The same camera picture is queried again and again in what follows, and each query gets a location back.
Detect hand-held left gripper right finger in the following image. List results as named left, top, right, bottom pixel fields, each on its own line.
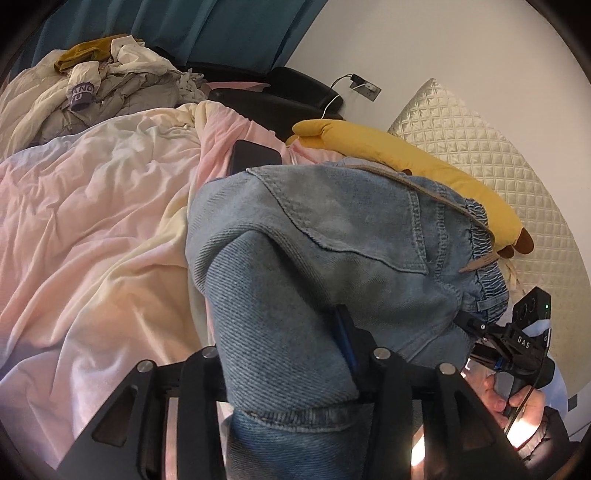
left=325, top=304, right=542, bottom=480

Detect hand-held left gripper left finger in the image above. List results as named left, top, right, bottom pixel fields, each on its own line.
left=55, top=346, right=232, bottom=480

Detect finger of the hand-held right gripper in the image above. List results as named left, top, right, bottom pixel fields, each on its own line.
left=467, top=339, right=507, bottom=372
left=455, top=310, right=496, bottom=337

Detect light blue jeans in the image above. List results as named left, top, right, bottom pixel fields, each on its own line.
left=185, top=163, right=511, bottom=480

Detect person's right forearm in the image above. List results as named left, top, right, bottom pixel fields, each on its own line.
left=512, top=405, right=576, bottom=463

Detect person's right hand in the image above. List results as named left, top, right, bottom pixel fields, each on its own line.
left=479, top=371, right=550, bottom=446

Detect quilted cream headboard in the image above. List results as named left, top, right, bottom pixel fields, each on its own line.
left=387, top=78, right=583, bottom=398

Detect yellow banana plush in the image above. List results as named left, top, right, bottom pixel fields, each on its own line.
left=285, top=119, right=536, bottom=260

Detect black smartphone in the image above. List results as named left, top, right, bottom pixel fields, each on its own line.
left=226, top=139, right=284, bottom=179

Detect pink and cream blanket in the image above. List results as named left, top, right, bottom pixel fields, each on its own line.
left=0, top=100, right=352, bottom=462

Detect pink cloth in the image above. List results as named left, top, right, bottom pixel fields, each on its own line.
left=203, top=81, right=272, bottom=94

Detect white patterned cloth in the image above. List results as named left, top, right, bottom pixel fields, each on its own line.
left=179, top=68, right=209, bottom=101

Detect cream puffer jacket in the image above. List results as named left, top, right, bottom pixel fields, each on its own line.
left=0, top=39, right=209, bottom=149

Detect teal curtain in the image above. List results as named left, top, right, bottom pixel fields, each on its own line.
left=28, top=0, right=325, bottom=75

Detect mustard yellow garment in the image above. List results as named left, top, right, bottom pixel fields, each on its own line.
left=54, top=40, right=117, bottom=75

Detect white charging cable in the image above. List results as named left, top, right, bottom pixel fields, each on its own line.
left=322, top=90, right=345, bottom=118

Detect grey wall socket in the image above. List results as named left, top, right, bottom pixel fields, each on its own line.
left=353, top=78, right=383, bottom=102

